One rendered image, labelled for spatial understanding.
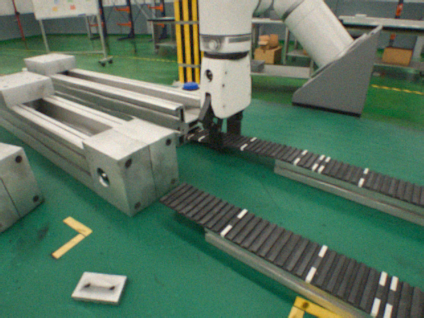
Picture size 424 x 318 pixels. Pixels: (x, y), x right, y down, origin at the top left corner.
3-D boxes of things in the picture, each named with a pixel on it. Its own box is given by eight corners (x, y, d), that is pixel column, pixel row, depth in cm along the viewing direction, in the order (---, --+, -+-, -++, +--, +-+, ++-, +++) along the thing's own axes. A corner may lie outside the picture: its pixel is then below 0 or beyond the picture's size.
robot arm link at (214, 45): (230, 38, 38) (230, 59, 39) (260, 32, 44) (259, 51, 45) (187, 35, 42) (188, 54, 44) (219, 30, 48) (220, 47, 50)
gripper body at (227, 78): (226, 53, 39) (226, 123, 44) (260, 44, 45) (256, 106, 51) (187, 49, 43) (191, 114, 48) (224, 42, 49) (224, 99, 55)
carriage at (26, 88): (58, 105, 63) (50, 77, 60) (12, 119, 56) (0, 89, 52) (34, 95, 72) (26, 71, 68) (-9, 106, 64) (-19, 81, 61)
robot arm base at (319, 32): (317, 73, 90) (283, 31, 89) (367, 34, 78) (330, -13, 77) (306, 83, 75) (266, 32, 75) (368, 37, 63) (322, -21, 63)
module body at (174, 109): (208, 130, 62) (207, 95, 57) (178, 147, 55) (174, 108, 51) (53, 84, 104) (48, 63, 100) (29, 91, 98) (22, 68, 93)
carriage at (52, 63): (79, 75, 89) (74, 55, 86) (48, 83, 82) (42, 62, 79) (59, 71, 98) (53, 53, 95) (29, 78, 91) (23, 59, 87)
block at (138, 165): (189, 177, 46) (185, 125, 41) (131, 217, 37) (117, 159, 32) (154, 161, 51) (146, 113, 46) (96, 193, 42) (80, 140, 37)
